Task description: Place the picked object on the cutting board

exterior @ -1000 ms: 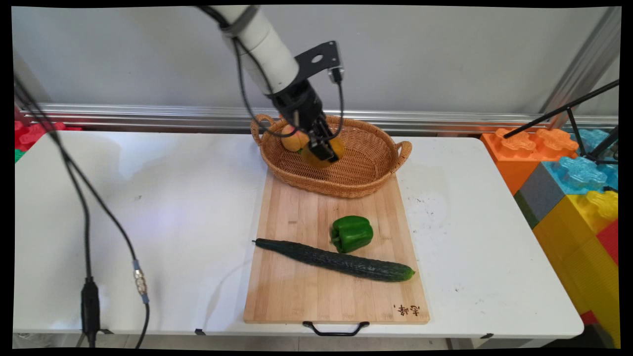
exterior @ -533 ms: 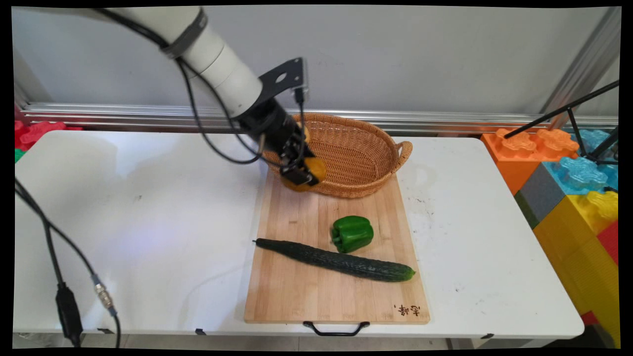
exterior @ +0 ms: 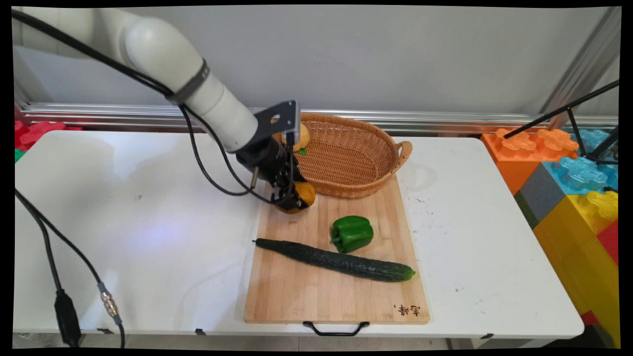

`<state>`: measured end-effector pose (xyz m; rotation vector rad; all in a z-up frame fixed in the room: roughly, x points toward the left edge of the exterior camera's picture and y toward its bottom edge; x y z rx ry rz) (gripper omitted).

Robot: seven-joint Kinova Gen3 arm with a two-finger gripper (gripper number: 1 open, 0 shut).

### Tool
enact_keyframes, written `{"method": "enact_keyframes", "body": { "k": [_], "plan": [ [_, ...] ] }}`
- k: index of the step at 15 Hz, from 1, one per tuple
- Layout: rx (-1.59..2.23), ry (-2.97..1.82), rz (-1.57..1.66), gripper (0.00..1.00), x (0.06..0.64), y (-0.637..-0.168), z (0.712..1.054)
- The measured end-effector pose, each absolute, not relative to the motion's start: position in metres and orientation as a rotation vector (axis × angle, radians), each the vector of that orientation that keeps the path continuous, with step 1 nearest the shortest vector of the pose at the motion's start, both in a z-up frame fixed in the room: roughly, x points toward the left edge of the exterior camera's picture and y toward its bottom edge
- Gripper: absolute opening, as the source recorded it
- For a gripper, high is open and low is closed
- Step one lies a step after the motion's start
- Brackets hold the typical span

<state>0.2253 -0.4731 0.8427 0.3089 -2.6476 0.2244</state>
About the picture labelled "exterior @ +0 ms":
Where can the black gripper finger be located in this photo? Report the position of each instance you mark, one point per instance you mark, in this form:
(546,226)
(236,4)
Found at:
(296,187)
(289,202)

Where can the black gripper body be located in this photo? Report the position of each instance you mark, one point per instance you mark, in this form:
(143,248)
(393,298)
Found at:
(267,160)

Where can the orange yellow fruit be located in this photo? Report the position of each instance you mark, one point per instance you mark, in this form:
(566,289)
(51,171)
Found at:
(307,193)

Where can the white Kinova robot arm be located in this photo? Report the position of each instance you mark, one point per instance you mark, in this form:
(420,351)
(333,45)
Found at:
(158,54)

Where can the yellow fruit with leaf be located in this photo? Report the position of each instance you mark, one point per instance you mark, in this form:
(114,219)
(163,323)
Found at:
(300,137)

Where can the woven wicker basket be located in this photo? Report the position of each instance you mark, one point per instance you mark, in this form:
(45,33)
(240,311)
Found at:
(346,158)

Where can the green bell pepper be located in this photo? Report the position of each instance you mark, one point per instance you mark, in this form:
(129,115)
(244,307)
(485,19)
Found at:
(352,233)

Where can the long dark green cucumber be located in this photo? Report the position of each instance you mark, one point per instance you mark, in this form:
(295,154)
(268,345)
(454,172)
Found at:
(336,261)

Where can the bamboo cutting board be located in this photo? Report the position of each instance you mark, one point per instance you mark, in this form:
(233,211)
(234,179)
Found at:
(316,296)

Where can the orange foam block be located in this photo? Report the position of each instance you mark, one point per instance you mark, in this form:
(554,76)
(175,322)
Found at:
(514,153)

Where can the red foam puzzle piece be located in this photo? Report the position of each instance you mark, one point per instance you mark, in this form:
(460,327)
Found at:
(39,132)

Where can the grey foam block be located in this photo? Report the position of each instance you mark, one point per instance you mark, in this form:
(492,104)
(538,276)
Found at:
(539,198)

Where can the green foam piece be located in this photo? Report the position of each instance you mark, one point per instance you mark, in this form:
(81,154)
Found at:
(19,155)

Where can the blue foam block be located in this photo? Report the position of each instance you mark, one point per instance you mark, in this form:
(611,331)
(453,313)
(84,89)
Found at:
(578,173)

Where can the black tripod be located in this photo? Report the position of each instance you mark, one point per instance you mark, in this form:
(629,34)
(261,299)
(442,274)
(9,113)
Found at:
(568,110)

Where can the red foam block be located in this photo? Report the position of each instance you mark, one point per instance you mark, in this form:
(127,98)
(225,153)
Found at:
(609,242)

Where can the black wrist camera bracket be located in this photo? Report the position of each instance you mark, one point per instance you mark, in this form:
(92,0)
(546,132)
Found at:
(277,118)

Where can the aluminium rail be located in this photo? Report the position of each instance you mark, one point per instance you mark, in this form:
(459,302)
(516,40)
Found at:
(445,118)

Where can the aluminium post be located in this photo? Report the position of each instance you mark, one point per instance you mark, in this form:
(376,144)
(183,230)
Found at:
(583,64)

